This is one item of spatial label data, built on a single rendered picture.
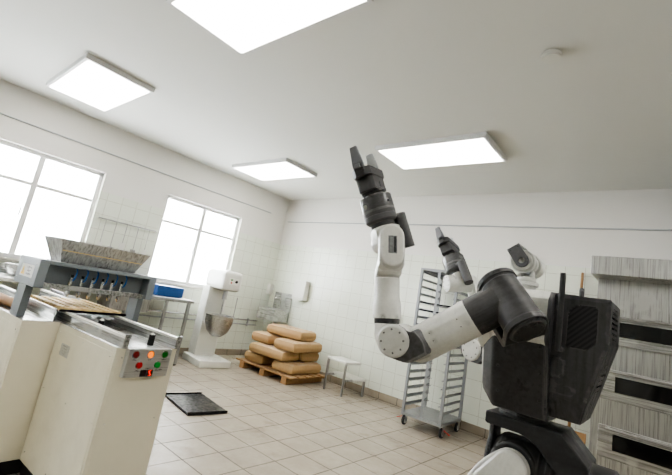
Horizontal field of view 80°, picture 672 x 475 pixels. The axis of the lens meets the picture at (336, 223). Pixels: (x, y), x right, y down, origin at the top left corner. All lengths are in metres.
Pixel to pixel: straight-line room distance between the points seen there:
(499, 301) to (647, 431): 3.32
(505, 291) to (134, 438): 2.04
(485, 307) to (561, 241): 4.47
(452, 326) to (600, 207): 4.57
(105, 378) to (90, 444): 0.29
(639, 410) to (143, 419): 3.58
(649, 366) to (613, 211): 1.91
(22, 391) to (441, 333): 2.47
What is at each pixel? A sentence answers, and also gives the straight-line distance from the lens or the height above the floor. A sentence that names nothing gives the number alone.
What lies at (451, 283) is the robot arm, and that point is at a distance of 1.60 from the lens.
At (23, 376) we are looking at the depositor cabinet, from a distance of 2.95.
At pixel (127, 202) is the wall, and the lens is 6.34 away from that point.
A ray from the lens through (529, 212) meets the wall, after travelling 5.59.
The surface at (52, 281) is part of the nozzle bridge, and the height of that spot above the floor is 1.06.
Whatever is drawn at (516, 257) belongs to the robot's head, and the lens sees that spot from 1.20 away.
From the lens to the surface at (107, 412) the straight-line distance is 2.40.
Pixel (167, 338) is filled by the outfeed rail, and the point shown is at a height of 0.88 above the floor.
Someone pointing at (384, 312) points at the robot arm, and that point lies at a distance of 1.03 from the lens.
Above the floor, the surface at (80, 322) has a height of 0.88.
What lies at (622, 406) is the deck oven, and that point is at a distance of 4.22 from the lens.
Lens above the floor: 1.26
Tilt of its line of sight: 11 degrees up
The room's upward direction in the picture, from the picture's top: 10 degrees clockwise
